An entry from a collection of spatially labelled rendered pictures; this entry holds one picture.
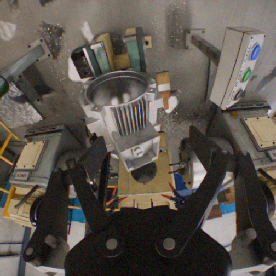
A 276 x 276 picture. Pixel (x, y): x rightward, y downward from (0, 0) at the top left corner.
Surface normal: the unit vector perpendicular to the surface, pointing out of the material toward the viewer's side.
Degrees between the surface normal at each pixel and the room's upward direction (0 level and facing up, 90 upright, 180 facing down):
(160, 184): 90
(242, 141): 89
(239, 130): 89
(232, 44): 63
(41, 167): 89
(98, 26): 0
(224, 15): 0
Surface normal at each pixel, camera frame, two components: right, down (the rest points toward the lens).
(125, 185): -0.15, -0.58
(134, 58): 0.02, 0.80
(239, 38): -0.87, 0.46
